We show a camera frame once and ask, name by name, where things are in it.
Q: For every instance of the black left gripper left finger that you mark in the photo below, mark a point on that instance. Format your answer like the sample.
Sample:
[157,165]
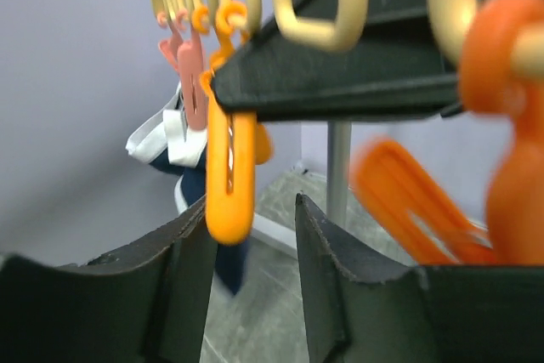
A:
[144,302]

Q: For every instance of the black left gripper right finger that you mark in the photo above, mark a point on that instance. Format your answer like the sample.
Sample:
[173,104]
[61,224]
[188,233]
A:
[361,306]

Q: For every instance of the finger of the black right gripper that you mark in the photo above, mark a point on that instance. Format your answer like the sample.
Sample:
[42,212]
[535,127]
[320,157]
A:
[394,72]

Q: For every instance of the orange clothes peg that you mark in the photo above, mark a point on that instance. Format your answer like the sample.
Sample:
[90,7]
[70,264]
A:
[488,86]
[236,143]

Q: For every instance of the navy white hanging underwear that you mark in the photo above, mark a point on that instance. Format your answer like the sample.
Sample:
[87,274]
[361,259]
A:
[168,144]

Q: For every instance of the metal clothes rack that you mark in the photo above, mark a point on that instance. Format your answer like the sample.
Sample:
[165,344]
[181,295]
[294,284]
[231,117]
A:
[283,238]

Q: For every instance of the pink clothes peg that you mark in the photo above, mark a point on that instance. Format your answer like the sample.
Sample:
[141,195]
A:
[187,59]

